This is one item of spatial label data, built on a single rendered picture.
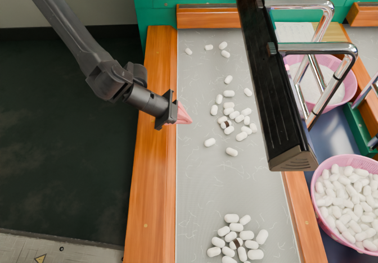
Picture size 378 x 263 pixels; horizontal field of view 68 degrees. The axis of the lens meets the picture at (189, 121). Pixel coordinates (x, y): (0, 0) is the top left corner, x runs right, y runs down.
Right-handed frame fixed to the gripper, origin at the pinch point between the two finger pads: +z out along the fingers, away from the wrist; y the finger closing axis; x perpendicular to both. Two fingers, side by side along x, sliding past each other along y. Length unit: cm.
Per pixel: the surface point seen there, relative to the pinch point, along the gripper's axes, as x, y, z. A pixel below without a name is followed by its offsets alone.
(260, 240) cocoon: -5.3, -30.0, 18.4
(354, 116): -26, 11, 50
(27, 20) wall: 127, 138, -55
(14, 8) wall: 122, 138, -65
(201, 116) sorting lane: 4.4, 8.4, 8.9
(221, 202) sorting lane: 1.7, -19.8, 12.8
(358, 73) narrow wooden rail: -33, 26, 50
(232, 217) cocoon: -1.3, -24.4, 13.2
